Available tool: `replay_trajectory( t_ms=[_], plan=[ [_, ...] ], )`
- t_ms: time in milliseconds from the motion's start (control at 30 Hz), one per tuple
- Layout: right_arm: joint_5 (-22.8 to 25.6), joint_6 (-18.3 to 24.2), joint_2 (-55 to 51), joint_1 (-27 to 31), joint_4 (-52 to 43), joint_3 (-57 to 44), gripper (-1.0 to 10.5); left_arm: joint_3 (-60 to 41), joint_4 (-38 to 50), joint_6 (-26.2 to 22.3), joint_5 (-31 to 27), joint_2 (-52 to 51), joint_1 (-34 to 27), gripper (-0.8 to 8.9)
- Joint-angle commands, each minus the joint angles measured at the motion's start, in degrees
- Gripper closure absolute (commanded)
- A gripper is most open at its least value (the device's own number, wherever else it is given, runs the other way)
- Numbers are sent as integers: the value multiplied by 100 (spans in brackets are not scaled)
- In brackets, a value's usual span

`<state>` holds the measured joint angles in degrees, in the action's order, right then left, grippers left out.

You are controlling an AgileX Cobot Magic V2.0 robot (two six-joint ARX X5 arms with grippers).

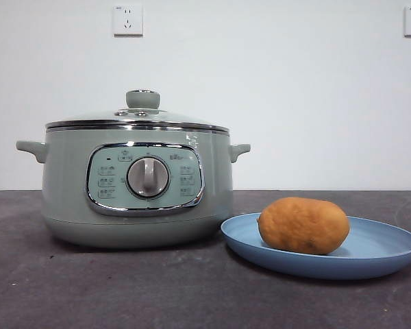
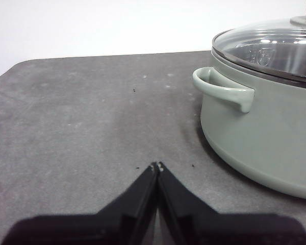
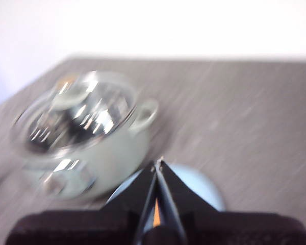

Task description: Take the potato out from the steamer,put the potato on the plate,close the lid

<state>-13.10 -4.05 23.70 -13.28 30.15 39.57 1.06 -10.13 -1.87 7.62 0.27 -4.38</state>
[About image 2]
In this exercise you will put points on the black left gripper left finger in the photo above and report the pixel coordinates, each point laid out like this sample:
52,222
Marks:
91,229

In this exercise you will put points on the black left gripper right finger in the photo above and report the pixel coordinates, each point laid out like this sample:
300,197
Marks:
219,229

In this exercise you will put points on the glass lid with green knob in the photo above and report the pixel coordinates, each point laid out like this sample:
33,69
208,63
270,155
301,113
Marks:
270,43

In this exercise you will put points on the pale green electric steamer pot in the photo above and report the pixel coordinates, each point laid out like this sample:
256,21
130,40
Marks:
257,132

